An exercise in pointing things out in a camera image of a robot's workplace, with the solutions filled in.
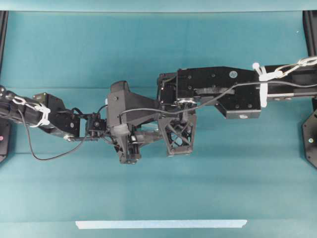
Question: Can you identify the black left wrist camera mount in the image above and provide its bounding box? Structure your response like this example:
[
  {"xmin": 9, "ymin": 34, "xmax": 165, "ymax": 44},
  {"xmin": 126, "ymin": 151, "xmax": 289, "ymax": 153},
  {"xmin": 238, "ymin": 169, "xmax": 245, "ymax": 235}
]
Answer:
[{"xmin": 107, "ymin": 81, "xmax": 159, "ymax": 127}]

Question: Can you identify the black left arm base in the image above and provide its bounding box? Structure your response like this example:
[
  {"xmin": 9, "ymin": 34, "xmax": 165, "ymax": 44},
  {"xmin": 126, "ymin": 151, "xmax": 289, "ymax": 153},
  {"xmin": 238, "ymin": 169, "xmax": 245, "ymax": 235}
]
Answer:
[{"xmin": 0, "ymin": 119, "xmax": 12, "ymax": 164}]

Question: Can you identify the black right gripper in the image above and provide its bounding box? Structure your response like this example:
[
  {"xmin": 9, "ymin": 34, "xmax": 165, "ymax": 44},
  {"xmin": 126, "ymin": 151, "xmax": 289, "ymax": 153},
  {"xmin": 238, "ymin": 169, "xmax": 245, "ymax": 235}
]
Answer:
[{"xmin": 157, "ymin": 98, "xmax": 197, "ymax": 156}]

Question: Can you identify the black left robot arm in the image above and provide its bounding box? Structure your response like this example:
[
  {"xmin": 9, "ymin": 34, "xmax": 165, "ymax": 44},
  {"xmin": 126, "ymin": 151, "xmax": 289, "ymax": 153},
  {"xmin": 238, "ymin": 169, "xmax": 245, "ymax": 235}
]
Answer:
[{"xmin": 0, "ymin": 86, "xmax": 162, "ymax": 164}]

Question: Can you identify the black left frame rail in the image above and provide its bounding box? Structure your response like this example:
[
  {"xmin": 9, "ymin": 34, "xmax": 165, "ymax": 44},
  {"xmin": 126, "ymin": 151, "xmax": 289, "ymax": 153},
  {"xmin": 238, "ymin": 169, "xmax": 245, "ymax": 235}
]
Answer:
[{"xmin": 0, "ymin": 10, "xmax": 9, "ymax": 70}]

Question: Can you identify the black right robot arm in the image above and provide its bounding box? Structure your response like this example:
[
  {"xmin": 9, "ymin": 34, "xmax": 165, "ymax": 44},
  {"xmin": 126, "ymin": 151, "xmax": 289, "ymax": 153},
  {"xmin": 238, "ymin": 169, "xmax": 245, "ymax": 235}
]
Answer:
[{"xmin": 157, "ymin": 57, "xmax": 317, "ymax": 156}]

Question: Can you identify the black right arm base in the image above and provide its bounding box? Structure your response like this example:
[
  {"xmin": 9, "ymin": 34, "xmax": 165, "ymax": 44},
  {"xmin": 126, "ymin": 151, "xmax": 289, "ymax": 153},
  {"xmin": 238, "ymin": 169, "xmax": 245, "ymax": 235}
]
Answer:
[{"xmin": 302, "ymin": 110, "xmax": 317, "ymax": 168}]

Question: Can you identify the white zip tie right arm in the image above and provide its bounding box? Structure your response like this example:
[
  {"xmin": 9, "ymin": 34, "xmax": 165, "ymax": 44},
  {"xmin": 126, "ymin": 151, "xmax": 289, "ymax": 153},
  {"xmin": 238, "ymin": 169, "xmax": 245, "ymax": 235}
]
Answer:
[{"xmin": 157, "ymin": 63, "xmax": 282, "ymax": 156}]

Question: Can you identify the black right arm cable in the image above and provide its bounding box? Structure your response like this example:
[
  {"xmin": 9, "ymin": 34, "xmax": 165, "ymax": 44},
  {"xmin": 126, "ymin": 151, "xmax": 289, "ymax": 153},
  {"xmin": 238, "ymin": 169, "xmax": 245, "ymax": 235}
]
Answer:
[{"xmin": 119, "ymin": 81, "xmax": 317, "ymax": 124}]

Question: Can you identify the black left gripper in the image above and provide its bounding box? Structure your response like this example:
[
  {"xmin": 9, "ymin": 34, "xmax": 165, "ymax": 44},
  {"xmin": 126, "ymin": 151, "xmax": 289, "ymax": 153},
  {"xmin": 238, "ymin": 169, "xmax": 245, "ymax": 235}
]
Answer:
[{"xmin": 85, "ymin": 113, "xmax": 162, "ymax": 164}]

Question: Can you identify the long white tape strip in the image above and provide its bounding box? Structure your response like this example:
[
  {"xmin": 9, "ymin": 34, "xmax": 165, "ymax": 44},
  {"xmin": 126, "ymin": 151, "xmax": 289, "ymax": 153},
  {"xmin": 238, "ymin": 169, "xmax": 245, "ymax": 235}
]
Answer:
[{"xmin": 75, "ymin": 219, "xmax": 248, "ymax": 230}]

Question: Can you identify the black right frame rail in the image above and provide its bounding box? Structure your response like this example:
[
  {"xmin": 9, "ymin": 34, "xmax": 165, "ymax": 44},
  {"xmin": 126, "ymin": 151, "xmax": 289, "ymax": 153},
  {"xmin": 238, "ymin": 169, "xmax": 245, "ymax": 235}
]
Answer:
[{"xmin": 303, "ymin": 10, "xmax": 317, "ymax": 57}]

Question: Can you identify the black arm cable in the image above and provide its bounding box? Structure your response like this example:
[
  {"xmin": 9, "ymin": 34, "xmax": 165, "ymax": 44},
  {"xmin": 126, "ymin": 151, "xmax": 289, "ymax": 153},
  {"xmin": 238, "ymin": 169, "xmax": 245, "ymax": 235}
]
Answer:
[
  {"xmin": 119, "ymin": 81, "xmax": 317, "ymax": 124},
  {"xmin": 18, "ymin": 109, "xmax": 109, "ymax": 161}
]

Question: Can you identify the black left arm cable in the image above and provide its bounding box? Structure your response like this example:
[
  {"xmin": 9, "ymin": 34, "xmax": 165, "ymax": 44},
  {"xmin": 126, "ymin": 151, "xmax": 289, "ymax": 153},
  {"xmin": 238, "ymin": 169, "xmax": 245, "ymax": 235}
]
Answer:
[{"xmin": 18, "ymin": 109, "xmax": 109, "ymax": 161}]

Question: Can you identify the black frame rail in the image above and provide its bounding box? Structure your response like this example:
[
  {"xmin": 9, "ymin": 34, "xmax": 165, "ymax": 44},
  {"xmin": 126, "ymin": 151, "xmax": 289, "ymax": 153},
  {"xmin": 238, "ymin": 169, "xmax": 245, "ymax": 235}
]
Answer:
[
  {"xmin": 303, "ymin": 10, "xmax": 317, "ymax": 57},
  {"xmin": 0, "ymin": 10, "xmax": 9, "ymax": 70}
]

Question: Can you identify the white zip tie left arm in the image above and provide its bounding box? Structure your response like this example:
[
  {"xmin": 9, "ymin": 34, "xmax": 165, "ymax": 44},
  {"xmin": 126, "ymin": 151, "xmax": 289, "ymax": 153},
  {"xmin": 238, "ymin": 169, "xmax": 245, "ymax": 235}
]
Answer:
[{"xmin": 13, "ymin": 96, "xmax": 162, "ymax": 164}]

